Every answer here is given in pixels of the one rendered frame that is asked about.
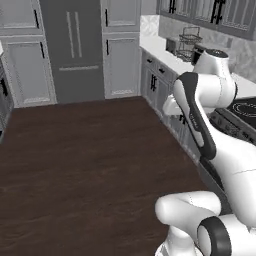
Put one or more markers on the grey base cupboards run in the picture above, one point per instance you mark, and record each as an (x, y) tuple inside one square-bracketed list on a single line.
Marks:
[(160, 83)]

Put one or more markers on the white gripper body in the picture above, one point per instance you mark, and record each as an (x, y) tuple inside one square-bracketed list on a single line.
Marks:
[(170, 107)]

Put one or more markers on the black small appliance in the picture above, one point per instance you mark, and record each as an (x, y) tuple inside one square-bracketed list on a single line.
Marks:
[(196, 55)]

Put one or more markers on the grey glass-front wall cupboards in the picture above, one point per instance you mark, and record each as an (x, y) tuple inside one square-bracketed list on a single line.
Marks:
[(233, 15)]

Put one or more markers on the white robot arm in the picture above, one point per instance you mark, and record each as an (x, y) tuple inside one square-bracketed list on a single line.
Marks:
[(230, 156)]

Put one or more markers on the grey tall cupboards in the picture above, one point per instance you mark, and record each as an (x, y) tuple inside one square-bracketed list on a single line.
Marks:
[(121, 63), (25, 60)]

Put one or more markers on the black hob with oven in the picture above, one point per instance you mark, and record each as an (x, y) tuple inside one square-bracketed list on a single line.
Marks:
[(245, 111)]

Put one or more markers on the dark grey toaster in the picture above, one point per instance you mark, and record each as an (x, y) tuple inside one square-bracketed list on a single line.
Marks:
[(171, 46)]

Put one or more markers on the grey fridge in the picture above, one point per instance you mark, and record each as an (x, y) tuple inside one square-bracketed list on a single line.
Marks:
[(75, 50)]

